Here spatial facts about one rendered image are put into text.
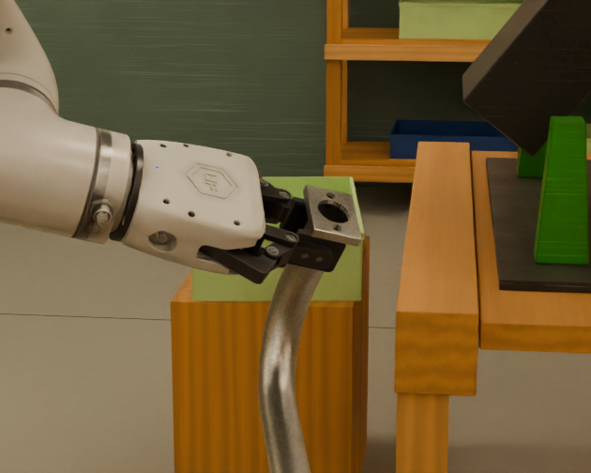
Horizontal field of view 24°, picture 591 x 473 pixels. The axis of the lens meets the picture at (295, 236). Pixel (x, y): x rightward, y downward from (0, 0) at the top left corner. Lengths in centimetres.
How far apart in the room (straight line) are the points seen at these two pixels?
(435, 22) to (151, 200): 557
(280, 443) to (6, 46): 36
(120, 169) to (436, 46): 550
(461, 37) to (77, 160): 560
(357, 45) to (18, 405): 281
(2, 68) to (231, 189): 19
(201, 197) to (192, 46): 622
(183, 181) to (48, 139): 11
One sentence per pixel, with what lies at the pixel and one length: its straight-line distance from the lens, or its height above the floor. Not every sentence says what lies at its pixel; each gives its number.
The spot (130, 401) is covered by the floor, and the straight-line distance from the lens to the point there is 437.
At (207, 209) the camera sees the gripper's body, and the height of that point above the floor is 138.
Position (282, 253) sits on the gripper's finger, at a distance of 103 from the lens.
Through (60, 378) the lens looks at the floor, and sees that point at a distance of 458.
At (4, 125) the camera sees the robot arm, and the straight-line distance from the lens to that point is 99.
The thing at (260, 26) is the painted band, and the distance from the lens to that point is 715.
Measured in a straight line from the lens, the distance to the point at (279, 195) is 107.
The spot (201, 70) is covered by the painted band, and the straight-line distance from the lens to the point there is 723.
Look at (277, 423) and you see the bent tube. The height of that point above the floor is 120.
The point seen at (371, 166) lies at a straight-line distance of 658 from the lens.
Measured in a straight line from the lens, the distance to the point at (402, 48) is 646.
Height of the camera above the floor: 162
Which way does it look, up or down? 15 degrees down
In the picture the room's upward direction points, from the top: straight up
